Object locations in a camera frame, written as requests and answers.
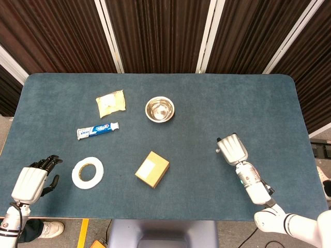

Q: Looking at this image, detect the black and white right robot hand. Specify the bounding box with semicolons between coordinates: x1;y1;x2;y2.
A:
215;132;249;165

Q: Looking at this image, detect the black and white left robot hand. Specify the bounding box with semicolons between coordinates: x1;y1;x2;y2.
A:
11;154;64;205

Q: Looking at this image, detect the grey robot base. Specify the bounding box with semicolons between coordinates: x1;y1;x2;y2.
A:
107;219;218;248

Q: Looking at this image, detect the dark trouser leg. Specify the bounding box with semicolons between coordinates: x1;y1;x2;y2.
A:
17;219;45;244

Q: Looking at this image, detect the white sneaker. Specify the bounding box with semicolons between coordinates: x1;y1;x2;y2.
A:
38;221;65;239

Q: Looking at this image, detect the blue felt table cloth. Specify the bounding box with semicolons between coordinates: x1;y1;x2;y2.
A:
0;73;329;222

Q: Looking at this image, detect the white double-sided tape roll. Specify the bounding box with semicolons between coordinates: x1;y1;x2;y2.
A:
71;156;104;189

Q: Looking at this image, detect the brown cardboard box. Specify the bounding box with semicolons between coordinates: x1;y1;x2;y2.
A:
134;151;171;190

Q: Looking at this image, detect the stainless steel bowl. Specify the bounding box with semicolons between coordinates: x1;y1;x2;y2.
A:
144;96;175;123

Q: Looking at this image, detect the blue and white toothpaste tube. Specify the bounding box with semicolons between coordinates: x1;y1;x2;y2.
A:
76;122;121;141

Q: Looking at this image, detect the black equipment box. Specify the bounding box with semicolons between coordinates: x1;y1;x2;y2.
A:
310;138;331;159

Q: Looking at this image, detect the orange floor object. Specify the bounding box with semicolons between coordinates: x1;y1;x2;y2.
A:
91;239;111;248

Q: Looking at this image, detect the brown pleated partition panel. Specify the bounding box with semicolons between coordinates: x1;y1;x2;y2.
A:
195;0;325;74
262;0;331;139
94;0;218;74
0;0;125;78
0;45;29;117

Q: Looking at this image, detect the white plastic object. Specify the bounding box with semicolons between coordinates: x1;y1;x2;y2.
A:
316;165;331;201

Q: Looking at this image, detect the yellow snack packet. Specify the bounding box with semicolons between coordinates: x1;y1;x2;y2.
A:
95;89;127;119

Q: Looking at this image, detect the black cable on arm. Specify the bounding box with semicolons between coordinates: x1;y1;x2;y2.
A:
9;202;24;245

